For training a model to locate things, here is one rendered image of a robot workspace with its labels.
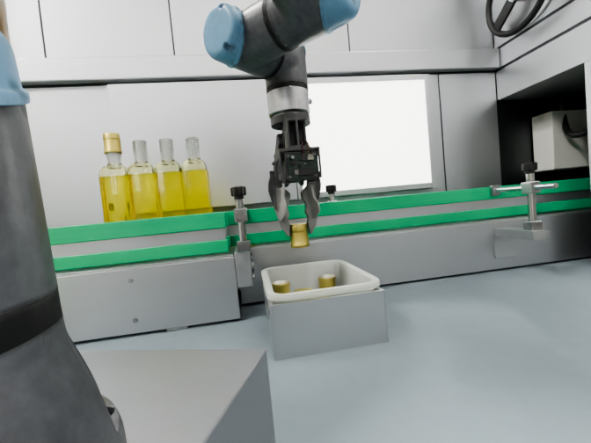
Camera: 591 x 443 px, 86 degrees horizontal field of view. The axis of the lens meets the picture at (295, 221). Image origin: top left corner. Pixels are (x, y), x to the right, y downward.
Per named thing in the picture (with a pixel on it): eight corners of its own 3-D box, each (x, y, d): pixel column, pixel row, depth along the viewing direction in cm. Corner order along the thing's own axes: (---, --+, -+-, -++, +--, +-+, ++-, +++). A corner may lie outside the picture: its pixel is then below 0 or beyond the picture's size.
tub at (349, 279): (344, 297, 69) (340, 257, 68) (390, 339, 47) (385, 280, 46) (264, 308, 66) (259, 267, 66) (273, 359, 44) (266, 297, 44)
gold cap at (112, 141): (122, 152, 70) (120, 132, 70) (104, 152, 69) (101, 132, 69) (122, 155, 74) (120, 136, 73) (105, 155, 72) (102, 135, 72)
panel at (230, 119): (431, 187, 99) (423, 77, 98) (437, 186, 96) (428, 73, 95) (127, 215, 86) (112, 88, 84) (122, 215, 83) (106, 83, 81)
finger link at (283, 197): (276, 237, 54) (280, 183, 54) (273, 235, 60) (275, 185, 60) (295, 238, 55) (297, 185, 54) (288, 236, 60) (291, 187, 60)
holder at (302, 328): (337, 294, 74) (333, 260, 73) (389, 342, 47) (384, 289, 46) (263, 303, 71) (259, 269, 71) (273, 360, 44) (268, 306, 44)
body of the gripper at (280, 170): (280, 185, 52) (272, 110, 51) (273, 188, 60) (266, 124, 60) (324, 181, 53) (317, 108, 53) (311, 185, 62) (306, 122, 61)
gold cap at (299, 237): (311, 246, 59) (309, 222, 59) (292, 249, 58) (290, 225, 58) (307, 244, 62) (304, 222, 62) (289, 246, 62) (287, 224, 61)
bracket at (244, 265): (255, 276, 71) (251, 244, 70) (256, 286, 61) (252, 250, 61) (238, 278, 70) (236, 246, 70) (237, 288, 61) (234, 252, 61)
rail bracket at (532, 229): (505, 255, 82) (499, 168, 81) (571, 265, 66) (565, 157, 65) (489, 257, 82) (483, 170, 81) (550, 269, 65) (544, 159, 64)
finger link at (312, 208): (316, 236, 55) (302, 184, 54) (308, 233, 61) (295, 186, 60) (332, 231, 56) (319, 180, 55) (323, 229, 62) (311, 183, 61)
